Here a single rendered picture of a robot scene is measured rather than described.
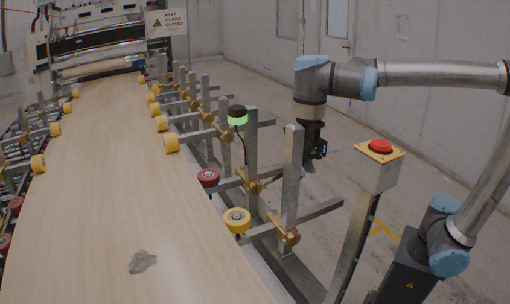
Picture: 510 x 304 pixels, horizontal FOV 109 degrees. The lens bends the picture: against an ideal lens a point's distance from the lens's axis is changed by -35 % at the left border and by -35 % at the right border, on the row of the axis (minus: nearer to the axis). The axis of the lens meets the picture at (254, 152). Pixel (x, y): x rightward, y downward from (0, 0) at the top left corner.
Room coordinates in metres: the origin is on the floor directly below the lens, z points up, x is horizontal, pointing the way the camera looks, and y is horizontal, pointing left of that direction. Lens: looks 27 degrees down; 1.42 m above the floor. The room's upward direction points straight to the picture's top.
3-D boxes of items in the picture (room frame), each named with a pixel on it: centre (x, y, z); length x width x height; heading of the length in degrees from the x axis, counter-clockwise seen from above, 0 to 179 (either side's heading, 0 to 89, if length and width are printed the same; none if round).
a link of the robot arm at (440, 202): (0.65, -0.73, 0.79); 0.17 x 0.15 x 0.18; 158
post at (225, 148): (1.08, 0.13, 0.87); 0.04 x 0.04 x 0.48; 27
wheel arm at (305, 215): (0.69, -0.13, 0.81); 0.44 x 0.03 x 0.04; 117
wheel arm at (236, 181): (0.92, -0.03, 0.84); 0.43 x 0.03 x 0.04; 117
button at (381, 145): (0.40, -0.22, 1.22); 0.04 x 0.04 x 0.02
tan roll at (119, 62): (2.93, 1.68, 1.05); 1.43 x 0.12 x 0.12; 117
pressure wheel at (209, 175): (0.82, 0.16, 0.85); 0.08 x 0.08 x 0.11
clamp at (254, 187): (0.87, 0.03, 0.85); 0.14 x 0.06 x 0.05; 27
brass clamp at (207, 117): (1.32, 0.25, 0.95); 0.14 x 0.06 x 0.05; 27
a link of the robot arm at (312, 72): (0.71, -0.15, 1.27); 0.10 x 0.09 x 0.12; 68
